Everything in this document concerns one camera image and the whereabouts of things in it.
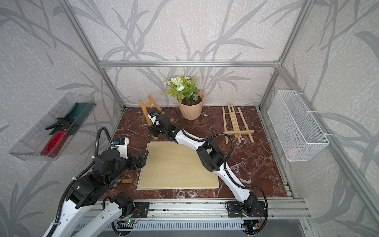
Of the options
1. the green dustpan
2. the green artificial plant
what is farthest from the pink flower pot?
the green dustpan

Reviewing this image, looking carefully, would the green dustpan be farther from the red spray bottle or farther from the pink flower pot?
the pink flower pot

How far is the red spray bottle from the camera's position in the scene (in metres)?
0.57

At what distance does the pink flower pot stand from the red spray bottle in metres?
0.57

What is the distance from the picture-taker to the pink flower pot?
1.01m

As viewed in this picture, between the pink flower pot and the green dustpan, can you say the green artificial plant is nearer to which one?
the pink flower pot
